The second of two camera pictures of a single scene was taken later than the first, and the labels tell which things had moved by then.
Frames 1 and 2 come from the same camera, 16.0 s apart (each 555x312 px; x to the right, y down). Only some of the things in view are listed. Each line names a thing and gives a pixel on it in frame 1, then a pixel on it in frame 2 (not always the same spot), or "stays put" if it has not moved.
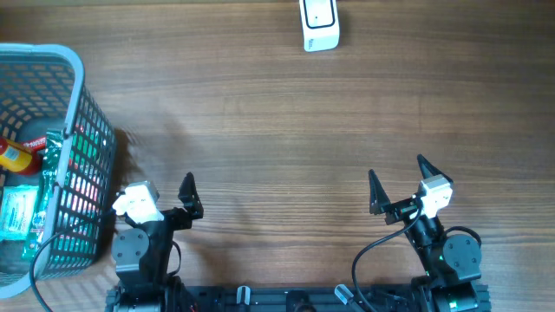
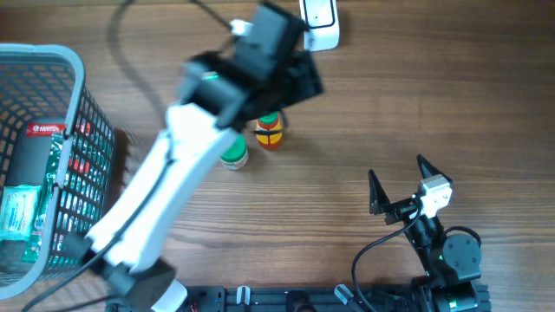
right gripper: x=380 y=202 stays put
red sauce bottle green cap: x=17 y=158 to x=269 y=131
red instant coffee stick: x=38 y=144 to x=44 y=129
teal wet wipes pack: x=18 y=205 stays put
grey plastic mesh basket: x=42 y=89 stays put
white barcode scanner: x=320 y=24 stays put
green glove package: x=55 y=139 stays put
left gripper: x=187 y=195 to x=307 y=75
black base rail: x=448 y=297 stays put
